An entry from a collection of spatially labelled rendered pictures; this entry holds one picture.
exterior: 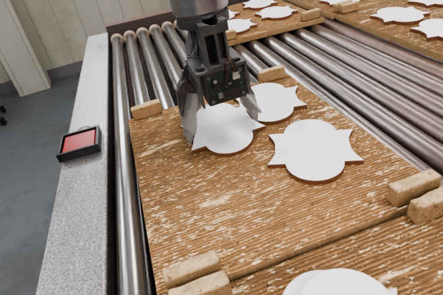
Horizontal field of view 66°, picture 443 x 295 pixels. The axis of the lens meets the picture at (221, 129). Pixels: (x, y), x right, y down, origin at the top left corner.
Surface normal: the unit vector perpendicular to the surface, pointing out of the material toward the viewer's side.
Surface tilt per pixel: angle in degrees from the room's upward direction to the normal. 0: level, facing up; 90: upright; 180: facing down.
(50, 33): 90
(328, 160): 0
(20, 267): 0
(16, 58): 90
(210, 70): 91
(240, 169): 0
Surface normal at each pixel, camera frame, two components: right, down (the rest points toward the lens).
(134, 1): 0.40, 0.44
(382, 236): -0.16, -0.83
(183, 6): -0.42, 0.57
